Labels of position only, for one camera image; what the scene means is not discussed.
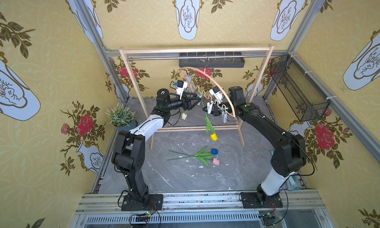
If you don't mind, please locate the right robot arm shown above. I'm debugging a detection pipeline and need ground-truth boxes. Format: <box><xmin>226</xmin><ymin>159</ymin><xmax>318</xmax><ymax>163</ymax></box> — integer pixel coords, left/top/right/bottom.
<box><xmin>202</xmin><ymin>86</ymin><xmax>307</xmax><ymax>208</ymax></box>

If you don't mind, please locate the black wire mesh basket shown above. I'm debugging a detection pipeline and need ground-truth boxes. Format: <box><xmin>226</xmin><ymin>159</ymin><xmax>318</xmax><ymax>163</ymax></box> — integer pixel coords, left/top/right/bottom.
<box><xmin>267</xmin><ymin>55</ymin><xmax>330</xmax><ymax>121</ymax></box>

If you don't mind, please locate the orange curved clip hanger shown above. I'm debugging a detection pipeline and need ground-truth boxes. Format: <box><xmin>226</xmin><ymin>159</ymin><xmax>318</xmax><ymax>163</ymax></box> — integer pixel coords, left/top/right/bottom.
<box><xmin>176</xmin><ymin>66</ymin><xmax>237</xmax><ymax>118</ymax></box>

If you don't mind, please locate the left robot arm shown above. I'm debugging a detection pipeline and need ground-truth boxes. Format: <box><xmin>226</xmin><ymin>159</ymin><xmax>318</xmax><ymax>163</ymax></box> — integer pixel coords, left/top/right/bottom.
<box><xmin>111</xmin><ymin>89</ymin><xmax>201</xmax><ymax>211</ymax></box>

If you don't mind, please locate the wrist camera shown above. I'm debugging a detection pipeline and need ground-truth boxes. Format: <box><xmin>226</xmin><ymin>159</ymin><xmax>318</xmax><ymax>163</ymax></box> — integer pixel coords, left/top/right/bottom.
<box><xmin>174</xmin><ymin>80</ymin><xmax>188</xmax><ymax>99</ymax></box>
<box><xmin>209</xmin><ymin>86</ymin><xmax>224</xmax><ymax>103</ymax></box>

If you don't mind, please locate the pink tulip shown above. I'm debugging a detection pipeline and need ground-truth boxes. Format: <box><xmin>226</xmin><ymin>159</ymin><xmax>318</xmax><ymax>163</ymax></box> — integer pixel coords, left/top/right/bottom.
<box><xmin>168</xmin><ymin>154</ymin><xmax>216</xmax><ymax>168</ymax></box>

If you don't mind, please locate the white tulip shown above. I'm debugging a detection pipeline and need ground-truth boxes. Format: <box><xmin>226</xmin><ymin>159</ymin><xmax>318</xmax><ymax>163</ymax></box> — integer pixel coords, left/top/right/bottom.
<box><xmin>181</xmin><ymin>110</ymin><xmax>188</xmax><ymax>120</ymax></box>

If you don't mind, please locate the aluminium mounting rail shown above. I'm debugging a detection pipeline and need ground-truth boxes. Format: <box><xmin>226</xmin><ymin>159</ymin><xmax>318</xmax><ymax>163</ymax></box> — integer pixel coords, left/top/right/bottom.
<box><xmin>70</xmin><ymin>189</ymin><xmax>335</xmax><ymax>228</ymax></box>

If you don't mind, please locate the white clothes peg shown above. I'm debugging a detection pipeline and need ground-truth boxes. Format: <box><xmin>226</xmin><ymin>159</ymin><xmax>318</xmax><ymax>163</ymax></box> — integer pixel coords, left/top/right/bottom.
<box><xmin>207</xmin><ymin>101</ymin><xmax>214</xmax><ymax>114</ymax></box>

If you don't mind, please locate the yellow tulip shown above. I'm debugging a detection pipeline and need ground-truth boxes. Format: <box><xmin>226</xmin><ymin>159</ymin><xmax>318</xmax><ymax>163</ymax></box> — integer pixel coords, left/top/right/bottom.
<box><xmin>205</xmin><ymin>113</ymin><xmax>218</xmax><ymax>141</ymax></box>

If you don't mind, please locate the grey clothes peg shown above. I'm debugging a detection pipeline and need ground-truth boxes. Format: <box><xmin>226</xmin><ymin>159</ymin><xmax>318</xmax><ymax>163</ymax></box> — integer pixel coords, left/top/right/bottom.
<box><xmin>222</xmin><ymin>110</ymin><xmax>228</xmax><ymax>123</ymax></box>

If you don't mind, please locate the small circuit board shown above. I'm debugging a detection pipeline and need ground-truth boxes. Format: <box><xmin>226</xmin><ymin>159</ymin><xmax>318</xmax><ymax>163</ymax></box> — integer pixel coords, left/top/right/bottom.
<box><xmin>134</xmin><ymin>211</ymin><xmax>154</xmax><ymax>223</ymax></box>

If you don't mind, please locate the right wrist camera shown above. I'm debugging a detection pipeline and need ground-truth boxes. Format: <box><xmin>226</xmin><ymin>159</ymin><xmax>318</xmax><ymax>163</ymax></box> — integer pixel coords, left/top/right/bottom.
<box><xmin>209</xmin><ymin>86</ymin><xmax>224</xmax><ymax>103</ymax></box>

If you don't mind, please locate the potted green plant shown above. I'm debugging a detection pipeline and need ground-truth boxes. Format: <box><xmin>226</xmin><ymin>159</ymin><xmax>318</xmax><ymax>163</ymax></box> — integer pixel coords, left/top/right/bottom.
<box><xmin>105</xmin><ymin>103</ymin><xmax>138</xmax><ymax>131</ymax></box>

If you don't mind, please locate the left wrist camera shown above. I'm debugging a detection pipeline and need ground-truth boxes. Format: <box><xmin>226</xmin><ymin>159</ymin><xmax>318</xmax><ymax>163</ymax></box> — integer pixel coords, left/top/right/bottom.
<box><xmin>174</xmin><ymin>80</ymin><xmax>188</xmax><ymax>99</ymax></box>

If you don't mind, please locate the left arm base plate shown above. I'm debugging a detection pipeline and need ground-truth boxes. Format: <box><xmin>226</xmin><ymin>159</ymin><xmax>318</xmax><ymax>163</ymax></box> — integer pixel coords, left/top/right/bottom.
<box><xmin>121</xmin><ymin>194</ymin><xmax>163</xmax><ymax>211</ymax></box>

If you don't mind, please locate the blue tulip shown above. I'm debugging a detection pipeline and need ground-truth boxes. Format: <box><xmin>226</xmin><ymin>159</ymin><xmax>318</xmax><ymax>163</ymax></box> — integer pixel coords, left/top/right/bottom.
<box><xmin>169</xmin><ymin>146</ymin><xmax>219</xmax><ymax>159</ymax></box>

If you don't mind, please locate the wooden clothes rack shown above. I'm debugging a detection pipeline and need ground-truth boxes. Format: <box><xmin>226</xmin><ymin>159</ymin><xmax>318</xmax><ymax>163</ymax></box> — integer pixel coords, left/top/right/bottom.
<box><xmin>119</xmin><ymin>44</ymin><xmax>275</xmax><ymax>147</ymax></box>

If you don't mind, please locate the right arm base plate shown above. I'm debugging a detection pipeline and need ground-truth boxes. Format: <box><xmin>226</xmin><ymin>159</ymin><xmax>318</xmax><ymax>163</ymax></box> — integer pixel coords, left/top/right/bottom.
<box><xmin>239</xmin><ymin>192</ymin><xmax>284</xmax><ymax>209</ymax></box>

